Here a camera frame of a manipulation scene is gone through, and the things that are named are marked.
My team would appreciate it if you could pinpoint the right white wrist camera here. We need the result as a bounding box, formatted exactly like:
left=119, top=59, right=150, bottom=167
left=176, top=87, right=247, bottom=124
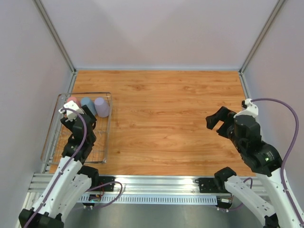
left=233, top=98, right=259, bottom=118

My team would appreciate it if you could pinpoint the aluminium frame post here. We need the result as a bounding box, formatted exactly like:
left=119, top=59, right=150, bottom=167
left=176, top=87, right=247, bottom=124
left=239, top=0, right=288, bottom=72
left=32, top=0, right=77, bottom=72

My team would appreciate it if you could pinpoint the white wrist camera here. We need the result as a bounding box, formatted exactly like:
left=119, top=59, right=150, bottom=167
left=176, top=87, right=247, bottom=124
left=58, top=100, right=84, bottom=121
left=233, top=98, right=259, bottom=118

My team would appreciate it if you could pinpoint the right aluminium frame post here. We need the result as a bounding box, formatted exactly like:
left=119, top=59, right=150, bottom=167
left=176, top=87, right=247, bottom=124
left=239, top=0, right=288, bottom=72

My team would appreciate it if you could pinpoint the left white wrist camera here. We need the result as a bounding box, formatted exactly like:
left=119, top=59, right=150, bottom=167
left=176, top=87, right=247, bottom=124
left=58, top=100, right=84, bottom=121

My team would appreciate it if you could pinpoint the aluminium front rail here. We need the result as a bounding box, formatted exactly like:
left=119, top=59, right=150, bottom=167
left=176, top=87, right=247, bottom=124
left=28, top=173, right=269, bottom=197

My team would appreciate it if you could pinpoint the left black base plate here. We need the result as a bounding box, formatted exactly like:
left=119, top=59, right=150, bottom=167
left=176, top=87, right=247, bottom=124
left=95, top=175, right=116, bottom=192

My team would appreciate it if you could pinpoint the pink plastic cup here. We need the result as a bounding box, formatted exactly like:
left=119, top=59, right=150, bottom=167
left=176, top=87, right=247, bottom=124
left=63, top=97, right=78, bottom=119

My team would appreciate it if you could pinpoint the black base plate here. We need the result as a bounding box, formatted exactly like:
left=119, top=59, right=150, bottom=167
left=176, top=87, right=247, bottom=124
left=95, top=175, right=116, bottom=192
left=196, top=177, right=228, bottom=193

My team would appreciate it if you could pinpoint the purple plastic cup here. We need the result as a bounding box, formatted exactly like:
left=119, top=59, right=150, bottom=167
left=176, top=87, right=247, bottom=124
left=94, top=97, right=110, bottom=117

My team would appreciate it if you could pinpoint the wire dish rack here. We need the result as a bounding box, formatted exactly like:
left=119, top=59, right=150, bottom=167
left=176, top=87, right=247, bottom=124
left=40, top=92, right=112, bottom=165

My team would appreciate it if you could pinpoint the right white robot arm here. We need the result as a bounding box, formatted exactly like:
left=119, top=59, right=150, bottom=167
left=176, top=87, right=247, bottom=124
left=206, top=105, right=304, bottom=228

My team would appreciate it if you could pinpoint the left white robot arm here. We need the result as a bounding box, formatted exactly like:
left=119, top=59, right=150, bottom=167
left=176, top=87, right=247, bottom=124
left=19, top=102, right=100, bottom=228

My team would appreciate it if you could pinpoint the blue plastic cup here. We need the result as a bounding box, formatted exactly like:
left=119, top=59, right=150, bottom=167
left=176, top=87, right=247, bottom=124
left=80, top=97, right=97, bottom=116

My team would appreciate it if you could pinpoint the left aluminium frame post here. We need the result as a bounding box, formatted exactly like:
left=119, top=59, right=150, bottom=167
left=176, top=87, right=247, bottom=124
left=32, top=0, right=77, bottom=72

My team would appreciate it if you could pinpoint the slotted cable duct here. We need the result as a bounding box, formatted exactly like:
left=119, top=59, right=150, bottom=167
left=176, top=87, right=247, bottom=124
left=78, top=194, right=218, bottom=205

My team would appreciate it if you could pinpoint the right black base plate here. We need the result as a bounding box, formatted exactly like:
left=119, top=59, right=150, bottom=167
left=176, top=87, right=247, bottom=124
left=196, top=177, right=228, bottom=193

